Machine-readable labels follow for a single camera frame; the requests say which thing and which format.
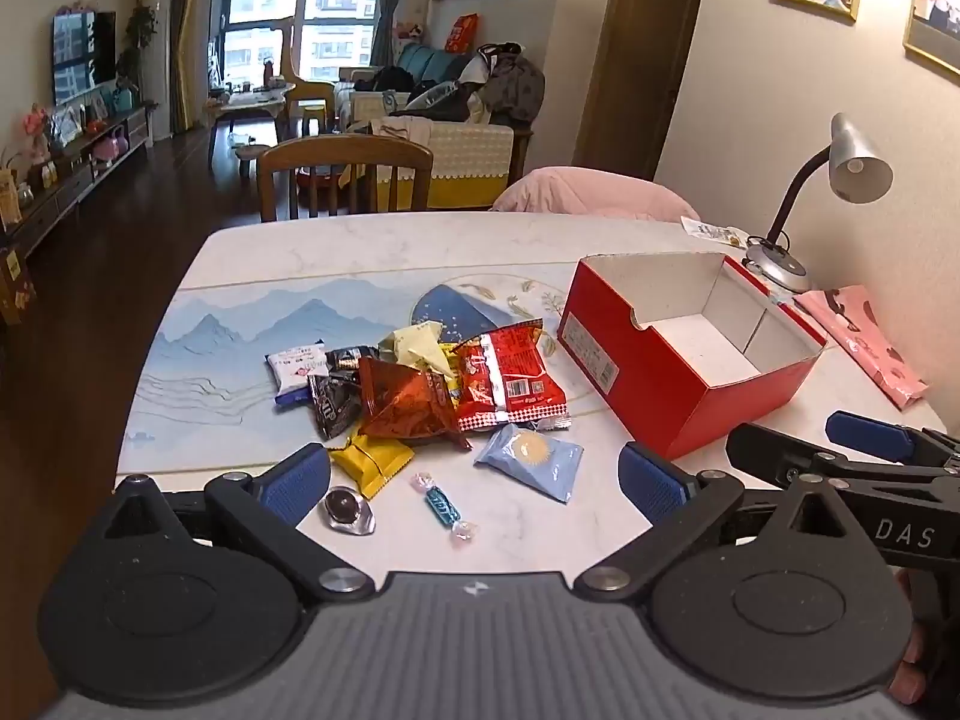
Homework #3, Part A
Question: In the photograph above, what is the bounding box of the pink flower bouquet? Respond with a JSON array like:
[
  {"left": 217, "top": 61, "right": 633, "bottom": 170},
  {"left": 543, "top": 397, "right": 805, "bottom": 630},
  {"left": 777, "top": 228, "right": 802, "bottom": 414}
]
[{"left": 19, "top": 105, "right": 53, "bottom": 166}]

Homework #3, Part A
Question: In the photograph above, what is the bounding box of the person's right hand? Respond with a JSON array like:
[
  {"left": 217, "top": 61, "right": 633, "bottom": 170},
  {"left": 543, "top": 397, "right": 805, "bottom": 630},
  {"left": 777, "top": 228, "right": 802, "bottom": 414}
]
[{"left": 892, "top": 568, "right": 935, "bottom": 706}]

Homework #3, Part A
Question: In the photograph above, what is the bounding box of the black glossy snack packet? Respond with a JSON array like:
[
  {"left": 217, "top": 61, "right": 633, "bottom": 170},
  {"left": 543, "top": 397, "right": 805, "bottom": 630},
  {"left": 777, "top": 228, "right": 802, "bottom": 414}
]
[{"left": 325, "top": 345, "right": 381, "bottom": 374}]

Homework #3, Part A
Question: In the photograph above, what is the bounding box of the blue twist-wrapped candy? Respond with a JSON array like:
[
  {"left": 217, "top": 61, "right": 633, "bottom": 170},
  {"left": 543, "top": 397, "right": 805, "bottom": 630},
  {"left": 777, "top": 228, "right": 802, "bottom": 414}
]
[{"left": 410, "top": 471, "right": 481, "bottom": 542}]

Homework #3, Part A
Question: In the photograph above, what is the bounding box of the pile of dark clothes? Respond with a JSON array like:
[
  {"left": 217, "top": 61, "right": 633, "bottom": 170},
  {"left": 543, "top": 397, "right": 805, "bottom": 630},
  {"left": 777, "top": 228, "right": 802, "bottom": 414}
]
[{"left": 457, "top": 43, "right": 547, "bottom": 128}]

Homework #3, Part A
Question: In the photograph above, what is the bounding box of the small white printed wrapper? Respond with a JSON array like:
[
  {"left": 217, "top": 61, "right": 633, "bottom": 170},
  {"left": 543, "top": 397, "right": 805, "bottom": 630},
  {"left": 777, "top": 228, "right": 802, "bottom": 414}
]
[{"left": 681, "top": 215, "right": 749, "bottom": 247}]

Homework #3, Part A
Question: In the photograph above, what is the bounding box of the large window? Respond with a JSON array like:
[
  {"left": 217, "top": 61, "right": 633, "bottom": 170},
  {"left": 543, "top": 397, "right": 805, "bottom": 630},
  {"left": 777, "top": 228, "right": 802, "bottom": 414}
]
[{"left": 210, "top": 0, "right": 383, "bottom": 87}]

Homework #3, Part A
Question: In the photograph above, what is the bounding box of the orange-brown foil snack packet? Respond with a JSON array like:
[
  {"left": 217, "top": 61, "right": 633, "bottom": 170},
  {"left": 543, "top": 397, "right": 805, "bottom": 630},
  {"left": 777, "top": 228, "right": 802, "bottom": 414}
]
[{"left": 356, "top": 356, "right": 473, "bottom": 452}]

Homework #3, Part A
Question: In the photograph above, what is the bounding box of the red gift bag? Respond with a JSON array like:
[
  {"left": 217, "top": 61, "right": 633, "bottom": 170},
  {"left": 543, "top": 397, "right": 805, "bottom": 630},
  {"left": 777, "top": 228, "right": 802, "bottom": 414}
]
[{"left": 444, "top": 13, "right": 481, "bottom": 55}]

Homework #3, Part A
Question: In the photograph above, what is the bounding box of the small yellow snack packet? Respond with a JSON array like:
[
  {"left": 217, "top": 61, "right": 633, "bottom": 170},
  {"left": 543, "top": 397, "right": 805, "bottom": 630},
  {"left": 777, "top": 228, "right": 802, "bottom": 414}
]
[{"left": 328, "top": 427, "right": 416, "bottom": 500}]

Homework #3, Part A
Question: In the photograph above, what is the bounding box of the pink patterned packet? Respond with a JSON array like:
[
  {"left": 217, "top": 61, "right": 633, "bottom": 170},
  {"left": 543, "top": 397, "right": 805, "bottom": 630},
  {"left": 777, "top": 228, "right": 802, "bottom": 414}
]
[{"left": 793, "top": 285, "right": 929, "bottom": 407}]

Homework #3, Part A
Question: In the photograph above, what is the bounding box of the gold framed dark picture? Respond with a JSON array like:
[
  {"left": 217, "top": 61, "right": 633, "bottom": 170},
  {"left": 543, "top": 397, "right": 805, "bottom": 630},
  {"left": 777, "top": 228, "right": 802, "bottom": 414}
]
[{"left": 904, "top": 0, "right": 960, "bottom": 76}]

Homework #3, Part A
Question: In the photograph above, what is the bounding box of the silver foil chocolate candy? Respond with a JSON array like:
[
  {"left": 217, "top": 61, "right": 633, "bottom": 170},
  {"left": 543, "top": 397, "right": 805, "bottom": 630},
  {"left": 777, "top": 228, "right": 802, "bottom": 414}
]
[{"left": 321, "top": 487, "right": 377, "bottom": 536}]

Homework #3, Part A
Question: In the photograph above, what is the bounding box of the red cardboard box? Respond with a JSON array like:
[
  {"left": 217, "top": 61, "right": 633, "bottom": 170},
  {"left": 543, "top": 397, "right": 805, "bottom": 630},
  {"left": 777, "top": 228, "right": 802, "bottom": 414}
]
[{"left": 556, "top": 251, "right": 828, "bottom": 462}]

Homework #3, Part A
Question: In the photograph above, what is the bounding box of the wooden dining chair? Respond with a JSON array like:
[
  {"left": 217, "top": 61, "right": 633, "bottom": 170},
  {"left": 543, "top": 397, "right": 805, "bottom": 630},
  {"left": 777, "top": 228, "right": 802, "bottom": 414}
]
[{"left": 257, "top": 133, "right": 434, "bottom": 224}]

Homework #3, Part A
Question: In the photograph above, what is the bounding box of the grey curtain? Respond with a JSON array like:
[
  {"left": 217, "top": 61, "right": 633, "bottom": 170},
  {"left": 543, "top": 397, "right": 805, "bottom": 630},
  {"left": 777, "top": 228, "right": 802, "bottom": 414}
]
[{"left": 169, "top": 0, "right": 212, "bottom": 136}]

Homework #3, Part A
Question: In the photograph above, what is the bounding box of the white and blue snack packet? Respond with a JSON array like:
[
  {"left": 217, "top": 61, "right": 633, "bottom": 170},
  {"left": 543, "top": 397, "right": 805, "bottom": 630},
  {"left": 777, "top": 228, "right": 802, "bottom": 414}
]
[{"left": 266, "top": 340, "right": 331, "bottom": 408}]

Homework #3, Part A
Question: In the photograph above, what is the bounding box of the blue mountain print table mat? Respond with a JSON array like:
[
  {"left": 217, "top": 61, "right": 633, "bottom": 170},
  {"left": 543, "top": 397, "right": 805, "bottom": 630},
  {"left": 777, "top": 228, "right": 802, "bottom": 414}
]
[{"left": 116, "top": 261, "right": 638, "bottom": 477}]

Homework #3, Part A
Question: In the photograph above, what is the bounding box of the light blue snack packet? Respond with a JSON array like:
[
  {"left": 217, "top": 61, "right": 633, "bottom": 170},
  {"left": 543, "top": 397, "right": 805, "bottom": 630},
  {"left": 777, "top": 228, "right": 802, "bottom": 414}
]
[{"left": 474, "top": 424, "right": 584, "bottom": 503}]

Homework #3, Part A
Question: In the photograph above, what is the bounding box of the wooden television cabinet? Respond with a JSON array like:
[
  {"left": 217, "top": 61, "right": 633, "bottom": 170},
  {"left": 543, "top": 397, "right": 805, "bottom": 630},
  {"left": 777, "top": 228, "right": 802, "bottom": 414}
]
[{"left": 0, "top": 105, "right": 151, "bottom": 256}]

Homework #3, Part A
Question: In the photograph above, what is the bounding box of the wooden door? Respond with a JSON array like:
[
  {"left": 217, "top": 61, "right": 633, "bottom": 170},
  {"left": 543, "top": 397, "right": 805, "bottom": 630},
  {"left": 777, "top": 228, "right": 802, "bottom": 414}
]
[{"left": 574, "top": 0, "right": 710, "bottom": 181}]

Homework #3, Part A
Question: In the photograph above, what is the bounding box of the green potted plant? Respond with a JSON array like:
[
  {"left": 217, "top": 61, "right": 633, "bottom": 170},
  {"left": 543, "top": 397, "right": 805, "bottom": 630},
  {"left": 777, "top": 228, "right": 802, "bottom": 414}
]
[{"left": 116, "top": 0, "right": 160, "bottom": 91}]

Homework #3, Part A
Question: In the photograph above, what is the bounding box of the pink padded chair cover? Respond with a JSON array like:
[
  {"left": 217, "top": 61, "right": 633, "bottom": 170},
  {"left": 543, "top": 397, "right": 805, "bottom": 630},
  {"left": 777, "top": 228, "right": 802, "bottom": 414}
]
[{"left": 491, "top": 165, "right": 702, "bottom": 224}]

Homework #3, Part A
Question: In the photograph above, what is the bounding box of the silver desk lamp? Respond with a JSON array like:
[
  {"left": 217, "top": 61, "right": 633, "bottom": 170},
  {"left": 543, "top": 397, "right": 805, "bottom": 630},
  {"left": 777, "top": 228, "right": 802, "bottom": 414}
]
[{"left": 741, "top": 112, "right": 895, "bottom": 293}]

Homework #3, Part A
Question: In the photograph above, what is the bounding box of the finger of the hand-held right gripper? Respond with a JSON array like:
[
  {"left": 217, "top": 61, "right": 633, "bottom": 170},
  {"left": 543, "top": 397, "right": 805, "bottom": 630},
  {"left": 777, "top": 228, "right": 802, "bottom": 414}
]
[
  {"left": 825, "top": 410, "right": 960, "bottom": 470},
  {"left": 725, "top": 422, "right": 912, "bottom": 492}
]

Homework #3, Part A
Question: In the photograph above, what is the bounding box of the wooden armchair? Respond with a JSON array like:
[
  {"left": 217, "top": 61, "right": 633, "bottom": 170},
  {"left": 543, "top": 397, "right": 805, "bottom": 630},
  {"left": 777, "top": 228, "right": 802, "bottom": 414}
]
[{"left": 274, "top": 15, "right": 338, "bottom": 121}]

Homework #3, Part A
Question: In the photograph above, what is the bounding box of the wooden coffee table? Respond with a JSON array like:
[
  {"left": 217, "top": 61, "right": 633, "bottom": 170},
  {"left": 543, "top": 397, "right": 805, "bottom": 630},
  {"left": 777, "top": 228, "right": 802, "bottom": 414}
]
[{"left": 206, "top": 82, "right": 297, "bottom": 143}]

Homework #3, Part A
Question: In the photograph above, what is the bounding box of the red snack packet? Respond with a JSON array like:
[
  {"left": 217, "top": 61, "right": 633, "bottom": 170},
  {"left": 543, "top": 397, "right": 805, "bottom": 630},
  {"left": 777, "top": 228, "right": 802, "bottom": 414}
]
[{"left": 450, "top": 319, "right": 572, "bottom": 432}]

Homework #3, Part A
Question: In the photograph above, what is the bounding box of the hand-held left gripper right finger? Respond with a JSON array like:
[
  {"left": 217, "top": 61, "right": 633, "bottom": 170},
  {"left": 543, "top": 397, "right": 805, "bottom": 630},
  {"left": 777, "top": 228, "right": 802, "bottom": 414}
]
[{"left": 574, "top": 442, "right": 893, "bottom": 605}]

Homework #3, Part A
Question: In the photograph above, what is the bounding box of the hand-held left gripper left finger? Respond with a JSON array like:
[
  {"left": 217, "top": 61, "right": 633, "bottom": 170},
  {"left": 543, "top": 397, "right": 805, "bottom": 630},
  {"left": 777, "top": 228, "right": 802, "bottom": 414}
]
[{"left": 101, "top": 444, "right": 376, "bottom": 608}]

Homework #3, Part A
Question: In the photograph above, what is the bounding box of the sofa with cream cover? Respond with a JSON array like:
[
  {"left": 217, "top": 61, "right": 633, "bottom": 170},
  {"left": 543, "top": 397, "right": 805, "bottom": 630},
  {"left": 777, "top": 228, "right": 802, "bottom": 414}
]
[{"left": 334, "top": 45, "right": 537, "bottom": 212}]

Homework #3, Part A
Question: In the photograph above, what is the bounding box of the flat screen television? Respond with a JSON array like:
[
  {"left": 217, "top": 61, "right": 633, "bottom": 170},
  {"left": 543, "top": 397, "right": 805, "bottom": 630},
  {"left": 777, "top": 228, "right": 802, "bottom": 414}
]
[{"left": 51, "top": 11, "right": 119, "bottom": 106}]

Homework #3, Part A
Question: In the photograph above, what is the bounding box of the white tower air conditioner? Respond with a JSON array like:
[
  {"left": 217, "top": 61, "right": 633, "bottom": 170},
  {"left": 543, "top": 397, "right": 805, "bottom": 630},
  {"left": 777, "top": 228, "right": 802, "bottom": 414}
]
[{"left": 142, "top": 0, "right": 175, "bottom": 143}]

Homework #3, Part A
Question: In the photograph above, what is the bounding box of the dark brown snack packet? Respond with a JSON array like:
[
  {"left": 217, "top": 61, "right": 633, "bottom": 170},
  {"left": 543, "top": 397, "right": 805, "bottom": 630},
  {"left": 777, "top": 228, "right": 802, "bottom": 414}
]
[{"left": 307, "top": 371, "right": 366, "bottom": 442}]

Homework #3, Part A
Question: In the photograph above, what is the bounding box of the long yellow cartoon snack packet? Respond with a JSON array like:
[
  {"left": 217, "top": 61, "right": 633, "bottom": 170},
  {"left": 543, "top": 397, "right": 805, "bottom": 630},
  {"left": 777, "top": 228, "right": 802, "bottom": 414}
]
[{"left": 441, "top": 345, "right": 467, "bottom": 400}]

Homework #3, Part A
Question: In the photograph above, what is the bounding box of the cream snack packet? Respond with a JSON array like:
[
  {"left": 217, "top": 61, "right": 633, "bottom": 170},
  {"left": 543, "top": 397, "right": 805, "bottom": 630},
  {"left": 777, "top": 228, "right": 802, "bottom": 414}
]
[{"left": 379, "top": 320, "right": 458, "bottom": 381}]

